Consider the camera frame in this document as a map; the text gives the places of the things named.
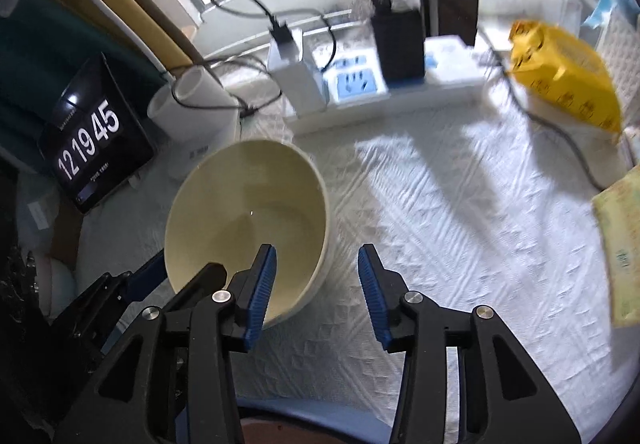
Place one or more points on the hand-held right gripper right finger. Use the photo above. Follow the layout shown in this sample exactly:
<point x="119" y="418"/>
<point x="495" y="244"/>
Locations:
<point x="372" y="294"/>

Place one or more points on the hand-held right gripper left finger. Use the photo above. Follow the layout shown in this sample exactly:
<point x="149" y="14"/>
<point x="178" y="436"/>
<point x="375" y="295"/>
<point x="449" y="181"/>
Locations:
<point x="262" y="294"/>

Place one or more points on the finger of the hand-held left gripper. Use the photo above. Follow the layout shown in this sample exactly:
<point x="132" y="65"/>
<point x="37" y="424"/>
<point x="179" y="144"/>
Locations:
<point x="200" y="281"/>
<point x="147" y="276"/>

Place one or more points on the cream bowl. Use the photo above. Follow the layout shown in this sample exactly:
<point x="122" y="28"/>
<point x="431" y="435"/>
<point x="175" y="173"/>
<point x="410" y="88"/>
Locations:
<point x="250" y="224"/>

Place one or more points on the pale blue bowl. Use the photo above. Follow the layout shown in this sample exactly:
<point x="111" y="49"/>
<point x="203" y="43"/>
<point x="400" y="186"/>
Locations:
<point x="57" y="284"/>

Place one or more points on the brown cardboard piece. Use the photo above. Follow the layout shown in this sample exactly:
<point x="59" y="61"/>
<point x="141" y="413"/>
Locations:
<point x="67" y="234"/>

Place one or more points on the white textured tablecloth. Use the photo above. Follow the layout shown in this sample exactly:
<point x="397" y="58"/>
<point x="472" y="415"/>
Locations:
<point x="450" y="224"/>

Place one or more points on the tablet with clock display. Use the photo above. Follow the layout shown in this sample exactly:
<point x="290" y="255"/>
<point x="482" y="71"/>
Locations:
<point x="92" y="138"/>

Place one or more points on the white cylindrical cup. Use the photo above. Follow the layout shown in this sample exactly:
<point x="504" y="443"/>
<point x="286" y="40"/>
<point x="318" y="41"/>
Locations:
<point x="170" y="123"/>
<point x="210" y="93"/>

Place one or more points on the white power strip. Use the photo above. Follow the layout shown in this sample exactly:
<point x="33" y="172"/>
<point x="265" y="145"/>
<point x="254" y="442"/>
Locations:
<point x="395" y="91"/>

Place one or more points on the white charger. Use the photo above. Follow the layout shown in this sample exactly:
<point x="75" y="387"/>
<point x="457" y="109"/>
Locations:
<point x="295" y="73"/>

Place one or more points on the teal curtain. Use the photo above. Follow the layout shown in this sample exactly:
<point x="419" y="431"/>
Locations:
<point x="40" y="53"/>

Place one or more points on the yellow tissue pack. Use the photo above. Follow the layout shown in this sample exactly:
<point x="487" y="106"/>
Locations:
<point x="620" y="254"/>

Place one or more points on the black charger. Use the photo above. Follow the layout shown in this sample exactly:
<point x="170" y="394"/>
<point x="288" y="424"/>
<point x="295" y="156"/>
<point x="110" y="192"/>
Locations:
<point x="397" y="43"/>

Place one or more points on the yellow bag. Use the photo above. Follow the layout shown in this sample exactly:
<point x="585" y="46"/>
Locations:
<point x="565" y="78"/>

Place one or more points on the white basket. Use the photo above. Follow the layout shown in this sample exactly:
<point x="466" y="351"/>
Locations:
<point x="622" y="41"/>

